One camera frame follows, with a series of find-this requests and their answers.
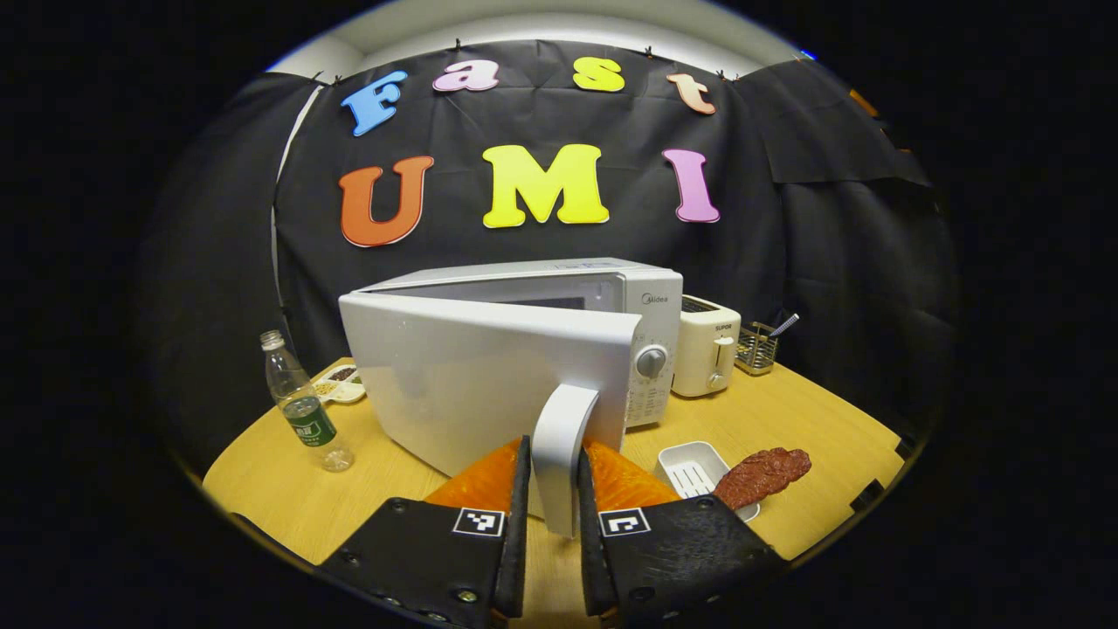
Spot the clear plastic water bottle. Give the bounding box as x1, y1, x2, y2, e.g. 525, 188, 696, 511
259, 329, 355, 473

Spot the cream white toaster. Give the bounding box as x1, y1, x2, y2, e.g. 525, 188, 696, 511
673, 295, 742, 398

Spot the white divided snack dish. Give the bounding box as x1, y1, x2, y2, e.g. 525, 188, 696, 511
310, 363, 368, 404

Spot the white microwave oven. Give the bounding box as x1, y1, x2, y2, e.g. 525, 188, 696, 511
339, 257, 684, 538

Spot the wire utensil basket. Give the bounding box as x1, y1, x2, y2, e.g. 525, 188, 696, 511
735, 321, 778, 377

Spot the white rectangular tray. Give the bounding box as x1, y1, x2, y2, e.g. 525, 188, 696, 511
655, 441, 761, 523

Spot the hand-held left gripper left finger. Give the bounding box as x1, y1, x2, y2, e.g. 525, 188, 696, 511
316, 435, 534, 629

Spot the black backdrop cloth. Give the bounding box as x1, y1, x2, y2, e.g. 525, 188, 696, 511
140, 39, 957, 464

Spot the reddish brown meat slab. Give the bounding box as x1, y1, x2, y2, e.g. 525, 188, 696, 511
712, 447, 813, 512

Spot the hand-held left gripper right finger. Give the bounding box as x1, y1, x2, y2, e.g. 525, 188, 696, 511
576, 437, 791, 629

